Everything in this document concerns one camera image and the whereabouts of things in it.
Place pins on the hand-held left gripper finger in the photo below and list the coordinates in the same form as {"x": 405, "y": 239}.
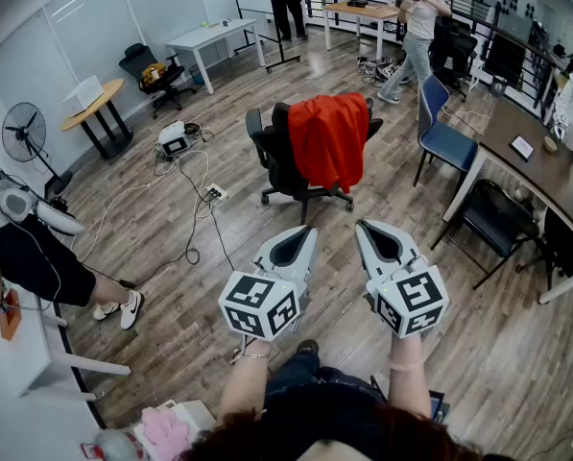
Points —
{"x": 288, "y": 248}
{"x": 307, "y": 257}

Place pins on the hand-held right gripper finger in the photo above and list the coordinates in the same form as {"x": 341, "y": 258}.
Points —
{"x": 387, "y": 243}
{"x": 367, "y": 252}

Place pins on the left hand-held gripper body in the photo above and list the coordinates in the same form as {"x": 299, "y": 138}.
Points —
{"x": 259, "y": 305}

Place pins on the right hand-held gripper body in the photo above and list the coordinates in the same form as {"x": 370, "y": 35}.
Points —
{"x": 415, "y": 300}

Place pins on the red clothes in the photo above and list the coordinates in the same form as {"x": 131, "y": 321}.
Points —
{"x": 329, "y": 137}

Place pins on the person's right forearm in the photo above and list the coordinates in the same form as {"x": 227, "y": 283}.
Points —
{"x": 408, "y": 387}

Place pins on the person's left forearm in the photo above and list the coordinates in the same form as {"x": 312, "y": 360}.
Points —
{"x": 245, "y": 382}

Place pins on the black folding chair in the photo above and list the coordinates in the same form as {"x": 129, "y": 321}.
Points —
{"x": 494, "y": 221}

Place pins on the blue padded chair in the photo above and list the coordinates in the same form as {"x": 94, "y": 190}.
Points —
{"x": 446, "y": 144}

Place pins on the black chair under desk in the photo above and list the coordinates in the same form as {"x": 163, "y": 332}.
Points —
{"x": 566, "y": 243}

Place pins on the black high-back office chair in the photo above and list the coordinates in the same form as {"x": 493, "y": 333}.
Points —
{"x": 454, "y": 51}

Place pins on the black mesh office chair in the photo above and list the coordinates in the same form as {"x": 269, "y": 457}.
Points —
{"x": 135, "y": 60}

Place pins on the person's black shoe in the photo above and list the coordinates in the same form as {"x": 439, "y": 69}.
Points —
{"x": 307, "y": 346}

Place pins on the person's dark jeans legs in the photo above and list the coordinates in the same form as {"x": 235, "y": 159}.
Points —
{"x": 305, "y": 372}

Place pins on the white power strip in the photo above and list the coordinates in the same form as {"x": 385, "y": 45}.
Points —
{"x": 216, "y": 192}

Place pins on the dark blue flat case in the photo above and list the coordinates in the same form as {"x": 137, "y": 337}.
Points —
{"x": 437, "y": 404}

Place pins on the white storage bin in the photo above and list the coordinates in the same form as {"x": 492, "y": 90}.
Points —
{"x": 192, "y": 413}

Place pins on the person's black top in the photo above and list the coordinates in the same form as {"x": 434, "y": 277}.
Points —
{"x": 334, "y": 416}

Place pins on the pink cloth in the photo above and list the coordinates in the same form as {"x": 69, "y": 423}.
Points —
{"x": 163, "y": 430}

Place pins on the white floor device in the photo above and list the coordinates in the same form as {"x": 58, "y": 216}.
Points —
{"x": 173, "y": 137}

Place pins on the framed card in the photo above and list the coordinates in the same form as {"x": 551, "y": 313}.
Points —
{"x": 521, "y": 148}

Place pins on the curved brown wooden desk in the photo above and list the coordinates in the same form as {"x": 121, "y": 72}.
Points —
{"x": 550, "y": 171}

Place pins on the small wooden bowl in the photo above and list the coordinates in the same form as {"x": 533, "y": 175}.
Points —
{"x": 550, "y": 143}

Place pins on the small waste bin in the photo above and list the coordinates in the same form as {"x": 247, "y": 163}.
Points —
{"x": 196, "y": 74}

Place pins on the clear plastic bag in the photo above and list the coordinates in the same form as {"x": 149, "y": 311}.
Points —
{"x": 115, "y": 444}

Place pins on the black wheeled board stand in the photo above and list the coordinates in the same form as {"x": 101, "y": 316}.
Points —
{"x": 279, "y": 41}

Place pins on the black panel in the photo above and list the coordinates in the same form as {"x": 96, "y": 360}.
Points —
{"x": 504, "y": 60}

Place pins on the yellow bag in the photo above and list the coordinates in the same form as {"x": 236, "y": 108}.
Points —
{"x": 152, "y": 75}

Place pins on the small red item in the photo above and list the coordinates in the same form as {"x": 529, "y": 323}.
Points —
{"x": 88, "y": 449}

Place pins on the white rectangular table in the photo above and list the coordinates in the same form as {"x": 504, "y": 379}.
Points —
{"x": 209, "y": 34}

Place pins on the wooden top white-leg table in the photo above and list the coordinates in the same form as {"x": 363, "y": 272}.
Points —
{"x": 358, "y": 11}

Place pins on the round wooden table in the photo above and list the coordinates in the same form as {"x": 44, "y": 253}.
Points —
{"x": 99, "y": 101}

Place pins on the black flat device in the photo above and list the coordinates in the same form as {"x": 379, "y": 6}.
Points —
{"x": 358, "y": 3}

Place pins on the orange box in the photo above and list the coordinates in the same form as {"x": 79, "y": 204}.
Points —
{"x": 8, "y": 322}

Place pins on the black metal railing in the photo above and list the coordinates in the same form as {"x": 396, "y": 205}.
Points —
{"x": 468, "y": 3}

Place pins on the white cardboard box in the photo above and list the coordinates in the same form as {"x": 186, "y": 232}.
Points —
{"x": 82, "y": 95}

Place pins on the white desk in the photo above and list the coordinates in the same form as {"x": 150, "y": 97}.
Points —
{"x": 7, "y": 377}

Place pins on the black standing fan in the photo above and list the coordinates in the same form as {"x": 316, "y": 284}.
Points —
{"x": 24, "y": 132}

